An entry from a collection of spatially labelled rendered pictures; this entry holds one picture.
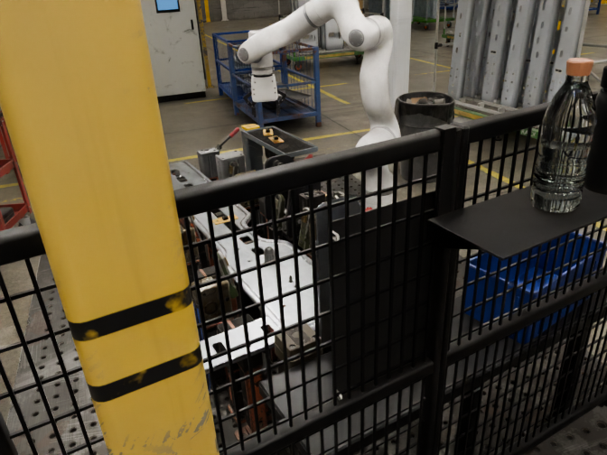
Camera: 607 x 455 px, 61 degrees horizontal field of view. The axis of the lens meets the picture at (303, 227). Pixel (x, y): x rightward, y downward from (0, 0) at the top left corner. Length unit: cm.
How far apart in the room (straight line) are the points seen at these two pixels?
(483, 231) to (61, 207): 51
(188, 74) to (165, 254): 815
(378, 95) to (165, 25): 679
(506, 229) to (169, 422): 47
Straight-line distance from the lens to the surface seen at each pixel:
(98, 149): 39
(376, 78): 183
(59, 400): 167
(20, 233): 52
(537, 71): 592
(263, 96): 208
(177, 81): 854
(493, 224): 73
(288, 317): 126
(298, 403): 100
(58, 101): 38
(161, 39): 844
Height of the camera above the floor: 174
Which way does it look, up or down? 27 degrees down
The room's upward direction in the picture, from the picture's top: 3 degrees counter-clockwise
